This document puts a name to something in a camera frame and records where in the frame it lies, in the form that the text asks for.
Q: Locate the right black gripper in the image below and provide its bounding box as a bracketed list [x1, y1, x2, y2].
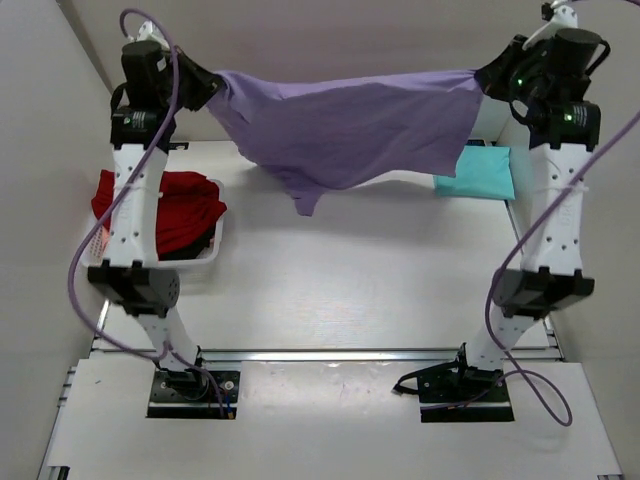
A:
[475, 39, 550, 109]

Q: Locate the purple t shirt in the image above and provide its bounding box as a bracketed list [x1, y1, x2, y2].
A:
[207, 70, 483, 216]

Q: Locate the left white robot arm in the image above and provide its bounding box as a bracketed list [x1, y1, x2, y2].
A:
[88, 40, 215, 402]

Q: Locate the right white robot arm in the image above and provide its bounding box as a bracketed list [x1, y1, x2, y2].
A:
[448, 27, 610, 401]

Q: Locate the folded teal t shirt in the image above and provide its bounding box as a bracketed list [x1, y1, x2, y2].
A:
[434, 146, 515, 201]

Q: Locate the red t shirt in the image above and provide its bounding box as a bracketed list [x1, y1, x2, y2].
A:
[101, 171, 227, 264]

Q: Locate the black garment in basket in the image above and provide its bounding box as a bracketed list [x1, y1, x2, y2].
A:
[159, 236, 212, 261]

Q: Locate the pink garment in basket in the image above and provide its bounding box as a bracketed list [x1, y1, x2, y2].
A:
[89, 227, 110, 260]

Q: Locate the white plastic basket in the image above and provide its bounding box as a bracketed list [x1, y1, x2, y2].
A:
[80, 170, 228, 274]

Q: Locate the aluminium table rail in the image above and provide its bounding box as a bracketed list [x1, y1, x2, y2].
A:
[202, 349, 456, 363]

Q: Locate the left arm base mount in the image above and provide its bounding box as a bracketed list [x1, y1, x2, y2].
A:
[146, 362, 241, 420]

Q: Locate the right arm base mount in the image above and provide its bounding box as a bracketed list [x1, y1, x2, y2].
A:
[393, 350, 515, 424]

